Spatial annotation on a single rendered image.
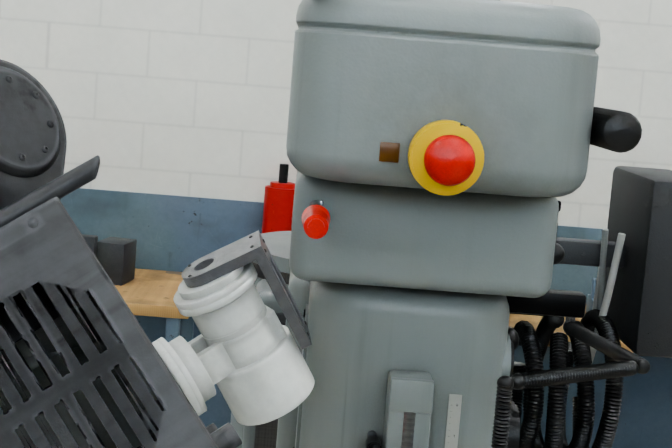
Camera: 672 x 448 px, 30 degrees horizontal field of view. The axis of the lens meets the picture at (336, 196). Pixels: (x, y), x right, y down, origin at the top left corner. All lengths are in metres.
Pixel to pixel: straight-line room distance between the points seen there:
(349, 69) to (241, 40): 4.43
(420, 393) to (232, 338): 0.29
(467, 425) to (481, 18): 0.40
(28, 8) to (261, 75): 1.03
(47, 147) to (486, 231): 0.42
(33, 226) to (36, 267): 0.02
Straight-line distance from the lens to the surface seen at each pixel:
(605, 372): 1.12
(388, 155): 1.02
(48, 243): 0.73
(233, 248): 0.91
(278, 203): 5.32
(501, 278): 1.14
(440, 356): 1.18
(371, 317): 1.17
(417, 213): 1.12
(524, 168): 1.03
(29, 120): 0.90
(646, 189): 1.52
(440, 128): 1.00
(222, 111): 5.45
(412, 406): 1.15
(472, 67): 1.02
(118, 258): 5.05
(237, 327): 0.90
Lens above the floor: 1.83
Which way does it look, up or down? 6 degrees down
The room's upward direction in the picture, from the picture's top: 5 degrees clockwise
